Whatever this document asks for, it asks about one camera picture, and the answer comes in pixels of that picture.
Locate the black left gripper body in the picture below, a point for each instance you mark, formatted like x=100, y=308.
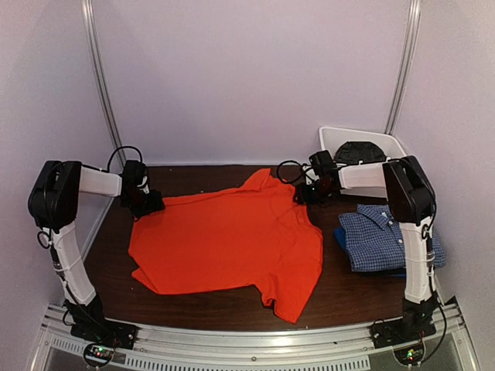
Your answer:
x=141, y=205

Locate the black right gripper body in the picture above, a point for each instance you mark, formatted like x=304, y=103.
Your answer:
x=318, y=195

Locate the blue checked button shirt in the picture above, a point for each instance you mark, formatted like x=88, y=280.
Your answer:
x=373, y=238

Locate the orange garment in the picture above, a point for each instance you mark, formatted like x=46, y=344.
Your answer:
x=252, y=235

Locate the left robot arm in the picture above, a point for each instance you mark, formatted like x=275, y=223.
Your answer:
x=53, y=204

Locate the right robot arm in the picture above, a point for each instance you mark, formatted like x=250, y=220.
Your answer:
x=412, y=203

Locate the white plastic laundry bin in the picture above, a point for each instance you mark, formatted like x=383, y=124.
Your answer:
x=363, y=139

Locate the folded blue garment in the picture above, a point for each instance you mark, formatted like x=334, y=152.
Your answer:
x=339, y=235

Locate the dark garment in bin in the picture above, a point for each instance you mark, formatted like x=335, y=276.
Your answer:
x=356, y=152

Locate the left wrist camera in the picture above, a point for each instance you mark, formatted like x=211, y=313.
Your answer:
x=144, y=186

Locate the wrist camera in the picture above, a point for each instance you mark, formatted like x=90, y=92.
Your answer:
x=310, y=176
x=144, y=186

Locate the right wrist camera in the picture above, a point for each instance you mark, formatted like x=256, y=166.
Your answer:
x=310, y=176

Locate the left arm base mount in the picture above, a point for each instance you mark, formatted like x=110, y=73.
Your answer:
x=104, y=341

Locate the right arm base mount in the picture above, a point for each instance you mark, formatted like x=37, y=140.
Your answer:
x=402, y=336

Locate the aluminium front rail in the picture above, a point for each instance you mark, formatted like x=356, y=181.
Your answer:
x=349, y=347

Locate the right aluminium corner post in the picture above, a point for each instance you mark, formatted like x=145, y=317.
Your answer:
x=412, y=26

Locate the aluminium corner post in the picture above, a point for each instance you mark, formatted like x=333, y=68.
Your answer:
x=412, y=26
x=90, y=26

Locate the left aluminium corner post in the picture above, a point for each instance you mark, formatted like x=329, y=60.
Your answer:
x=90, y=26

